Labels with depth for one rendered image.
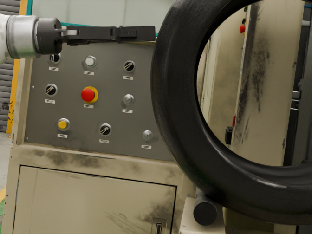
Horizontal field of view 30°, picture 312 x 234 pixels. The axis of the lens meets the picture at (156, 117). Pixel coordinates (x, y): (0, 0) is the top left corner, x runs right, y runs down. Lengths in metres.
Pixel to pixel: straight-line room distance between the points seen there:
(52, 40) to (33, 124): 0.66
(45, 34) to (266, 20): 0.56
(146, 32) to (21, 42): 0.25
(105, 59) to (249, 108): 0.52
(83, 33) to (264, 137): 0.55
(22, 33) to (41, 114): 0.64
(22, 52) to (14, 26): 0.05
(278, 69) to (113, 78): 0.54
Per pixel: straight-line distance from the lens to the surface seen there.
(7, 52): 1.23
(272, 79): 1.46
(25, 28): 1.21
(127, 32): 1.19
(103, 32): 1.17
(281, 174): 1.36
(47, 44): 1.20
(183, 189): 1.45
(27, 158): 1.79
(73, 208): 1.77
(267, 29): 1.47
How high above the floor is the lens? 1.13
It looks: 3 degrees down
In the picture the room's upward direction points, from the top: 7 degrees clockwise
